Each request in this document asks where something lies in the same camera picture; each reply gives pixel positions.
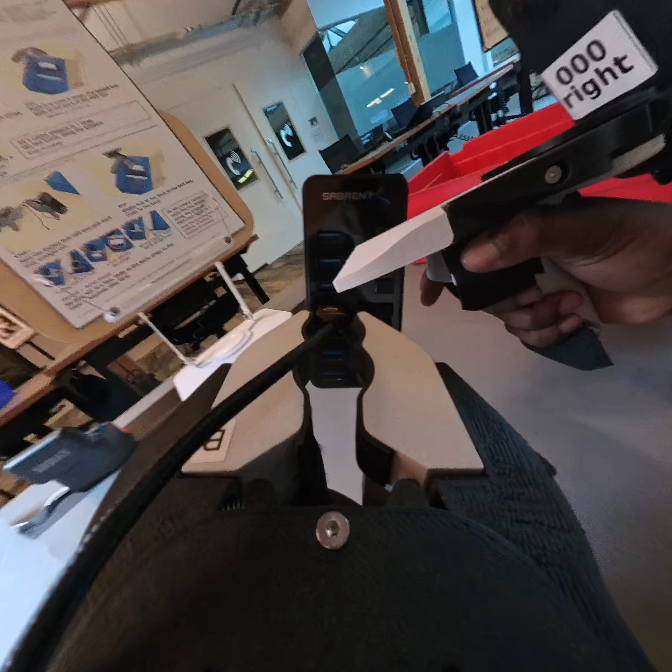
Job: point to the person's right hand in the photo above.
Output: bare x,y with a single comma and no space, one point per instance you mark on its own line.
603,252

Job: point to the black swivel office chair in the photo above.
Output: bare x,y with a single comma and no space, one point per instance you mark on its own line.
341,152

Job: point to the red plastic bin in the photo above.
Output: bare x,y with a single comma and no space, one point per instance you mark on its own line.
488,152

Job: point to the wooden pillar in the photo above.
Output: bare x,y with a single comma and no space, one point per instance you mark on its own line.
407,47

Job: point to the small printed marker tag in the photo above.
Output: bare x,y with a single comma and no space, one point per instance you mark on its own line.
10,328

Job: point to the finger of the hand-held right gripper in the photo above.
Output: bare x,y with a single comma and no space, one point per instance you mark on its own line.
393,246

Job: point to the phone icon door sign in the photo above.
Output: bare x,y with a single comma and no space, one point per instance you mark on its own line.
231,160
284,134

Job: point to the dark grey box device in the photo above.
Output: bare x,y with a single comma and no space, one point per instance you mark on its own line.
68,456

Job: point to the instruction poster board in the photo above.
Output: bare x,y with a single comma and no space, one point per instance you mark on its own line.
105,157

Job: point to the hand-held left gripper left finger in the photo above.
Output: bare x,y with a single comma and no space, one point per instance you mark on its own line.
246,420

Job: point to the black vented USB hub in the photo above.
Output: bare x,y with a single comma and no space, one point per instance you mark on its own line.
357,220

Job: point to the white poster stand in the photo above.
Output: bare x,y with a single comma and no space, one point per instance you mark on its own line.
202,380

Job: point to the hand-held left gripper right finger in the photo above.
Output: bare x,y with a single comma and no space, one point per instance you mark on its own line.
420,409

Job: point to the handwritten whiteboard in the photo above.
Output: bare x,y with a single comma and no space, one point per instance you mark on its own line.
491,26

